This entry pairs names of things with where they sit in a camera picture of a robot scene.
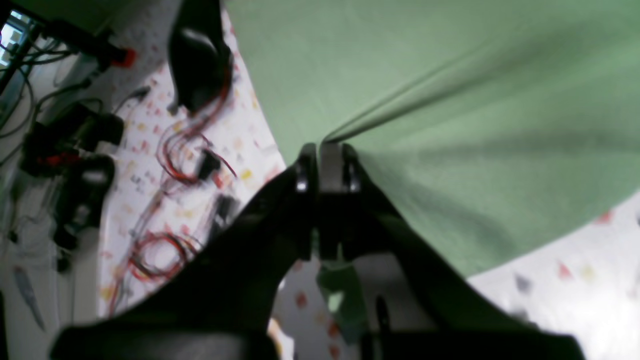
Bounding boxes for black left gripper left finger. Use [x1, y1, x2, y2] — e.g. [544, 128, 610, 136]
[50, 143, 317, 360]

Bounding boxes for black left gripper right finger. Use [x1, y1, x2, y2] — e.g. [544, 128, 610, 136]
[317, 143, 585, 360]

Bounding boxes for green T-shirt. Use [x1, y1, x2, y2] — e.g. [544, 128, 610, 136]
[225, 0, 640, 276]

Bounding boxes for black curved shell part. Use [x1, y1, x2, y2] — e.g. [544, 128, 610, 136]
[167, 0, 233, 114]

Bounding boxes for red and black wires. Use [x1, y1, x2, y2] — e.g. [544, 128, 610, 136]
[107, 65, 238, 316]

